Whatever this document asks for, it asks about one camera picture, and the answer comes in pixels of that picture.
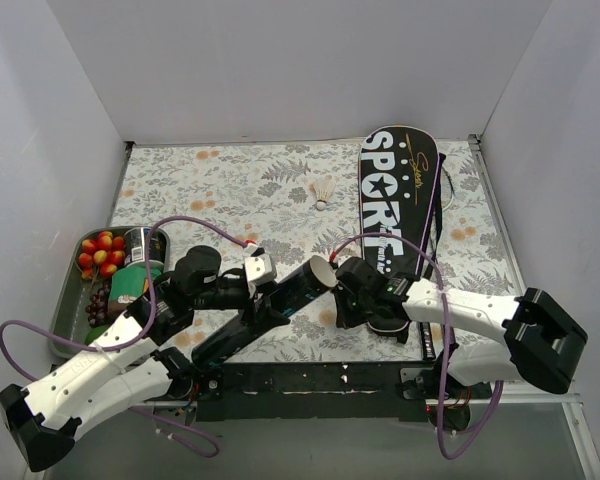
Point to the green fake fruit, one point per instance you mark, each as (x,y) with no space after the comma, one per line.
(95,333)

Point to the white badminton racket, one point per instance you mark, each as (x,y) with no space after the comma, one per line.
(447,190)

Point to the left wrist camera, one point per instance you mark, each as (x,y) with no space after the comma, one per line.
(258,265)

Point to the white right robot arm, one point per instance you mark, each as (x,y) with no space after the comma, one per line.
(529,337)

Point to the black racket cover bag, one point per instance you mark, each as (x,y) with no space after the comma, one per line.
(399,191)

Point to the red yellow fake fruit bunch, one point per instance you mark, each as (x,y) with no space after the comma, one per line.
(101,255)

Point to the floral tablecloth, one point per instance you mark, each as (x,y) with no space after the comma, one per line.
(223,195)

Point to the dark green tray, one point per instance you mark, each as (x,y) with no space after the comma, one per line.
(69,319)

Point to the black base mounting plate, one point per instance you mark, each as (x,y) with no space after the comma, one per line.
(322,390)

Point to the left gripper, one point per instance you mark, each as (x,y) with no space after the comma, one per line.
(259,306)

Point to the dark fake grapes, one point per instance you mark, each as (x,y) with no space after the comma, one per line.
(97,308)

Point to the black badminton racket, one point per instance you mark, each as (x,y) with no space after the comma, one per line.
(427,342)

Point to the white feather shuttlecock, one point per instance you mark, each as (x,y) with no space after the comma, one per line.
(323,189)

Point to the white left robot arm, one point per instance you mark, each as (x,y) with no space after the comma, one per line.
(129,362)

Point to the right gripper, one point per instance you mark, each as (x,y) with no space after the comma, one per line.
(348,298)

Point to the black printed can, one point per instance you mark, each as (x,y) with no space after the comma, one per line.
(137,249)

